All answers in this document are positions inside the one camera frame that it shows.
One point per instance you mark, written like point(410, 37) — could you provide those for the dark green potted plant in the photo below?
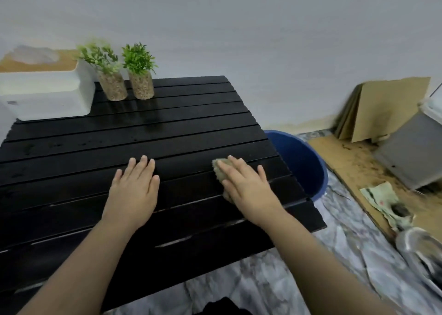
point(141, 86)

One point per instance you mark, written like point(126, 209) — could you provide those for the pale green potted plant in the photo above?
point(112, 86)

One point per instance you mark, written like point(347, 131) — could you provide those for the green patterned cloth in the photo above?
point(380, 197)

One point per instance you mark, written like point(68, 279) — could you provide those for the flat stained cardboard sheet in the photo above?
point(348, 166)

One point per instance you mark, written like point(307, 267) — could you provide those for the thin black rod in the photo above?
point(435, 89)

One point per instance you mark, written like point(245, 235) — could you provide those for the person's left forearm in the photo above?
point(76, 273)

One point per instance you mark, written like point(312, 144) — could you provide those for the person's left hand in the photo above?
point(133, 197)

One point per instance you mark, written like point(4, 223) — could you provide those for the person's right forearm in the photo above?
point(328, 270)

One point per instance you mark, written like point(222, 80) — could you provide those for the white tissue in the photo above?
point(32, 55)

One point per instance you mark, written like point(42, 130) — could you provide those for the grey bin white lid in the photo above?
point(411, 155)

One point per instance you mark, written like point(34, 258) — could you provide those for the white tissue box wooden lid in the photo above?
point(48, 97)

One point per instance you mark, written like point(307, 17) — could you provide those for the upright brown cardboard sheets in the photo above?
point(390, 111)

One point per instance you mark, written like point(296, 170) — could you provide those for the blue plastic bucket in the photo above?
point(300, 159)

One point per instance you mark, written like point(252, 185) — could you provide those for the person's right hand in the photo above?
point(250, 197)

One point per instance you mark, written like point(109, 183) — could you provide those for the black slatted table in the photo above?
point(103, 135)

